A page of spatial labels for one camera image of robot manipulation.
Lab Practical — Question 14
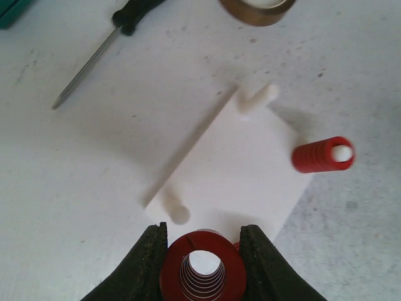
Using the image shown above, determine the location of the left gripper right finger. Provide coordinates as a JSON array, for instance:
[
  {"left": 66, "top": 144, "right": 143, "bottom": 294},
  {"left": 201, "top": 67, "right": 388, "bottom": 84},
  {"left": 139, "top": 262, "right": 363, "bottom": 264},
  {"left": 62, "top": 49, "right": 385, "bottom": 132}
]
[{"left": 239, "top": 224, "right": 326, "bottom": 301}]

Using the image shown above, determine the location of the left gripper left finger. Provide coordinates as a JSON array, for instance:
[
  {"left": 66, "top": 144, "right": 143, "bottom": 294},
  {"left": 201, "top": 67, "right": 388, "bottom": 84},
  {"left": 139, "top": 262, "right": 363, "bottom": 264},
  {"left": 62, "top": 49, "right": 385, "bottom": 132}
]
[{"left": 83, "top": 222, "right": 168, "bottom": 301}]

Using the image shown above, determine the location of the large red spring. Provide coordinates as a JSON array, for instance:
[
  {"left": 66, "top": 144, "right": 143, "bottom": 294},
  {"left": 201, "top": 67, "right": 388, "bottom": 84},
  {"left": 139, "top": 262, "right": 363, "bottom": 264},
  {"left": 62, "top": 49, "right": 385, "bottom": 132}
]
[{"left": 159, "top": 230, "right": 246, "bottom": 300}]

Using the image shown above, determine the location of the white peg base plate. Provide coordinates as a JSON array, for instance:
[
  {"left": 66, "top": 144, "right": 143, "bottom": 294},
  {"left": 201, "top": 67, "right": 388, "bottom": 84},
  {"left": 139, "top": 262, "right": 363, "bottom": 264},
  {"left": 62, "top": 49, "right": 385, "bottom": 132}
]
[{"left": 145, "top": 84, "right": 311, "bottom": 242}]

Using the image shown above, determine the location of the large black orange screwdriver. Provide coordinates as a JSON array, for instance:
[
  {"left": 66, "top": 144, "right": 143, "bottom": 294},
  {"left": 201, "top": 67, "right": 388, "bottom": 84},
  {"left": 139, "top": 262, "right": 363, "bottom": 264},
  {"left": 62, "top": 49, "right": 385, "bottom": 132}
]
[{"left": 51, "top": 0, "right": 165, "bottom": 110}]

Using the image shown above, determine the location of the brown tape roll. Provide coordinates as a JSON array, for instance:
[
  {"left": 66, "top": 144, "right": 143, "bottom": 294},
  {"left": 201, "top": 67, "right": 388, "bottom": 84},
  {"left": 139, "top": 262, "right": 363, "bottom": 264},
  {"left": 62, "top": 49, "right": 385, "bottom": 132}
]
[{"left": 220, "top": 0, "right": 296, "bottom": 27}]

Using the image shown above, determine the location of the green plastic case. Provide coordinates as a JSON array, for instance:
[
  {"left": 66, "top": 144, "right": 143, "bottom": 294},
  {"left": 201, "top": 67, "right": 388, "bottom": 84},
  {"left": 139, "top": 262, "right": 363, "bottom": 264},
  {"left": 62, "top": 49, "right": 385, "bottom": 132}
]
[{"left": 0, "top": 0, "right": 34, "bottom": 29}]

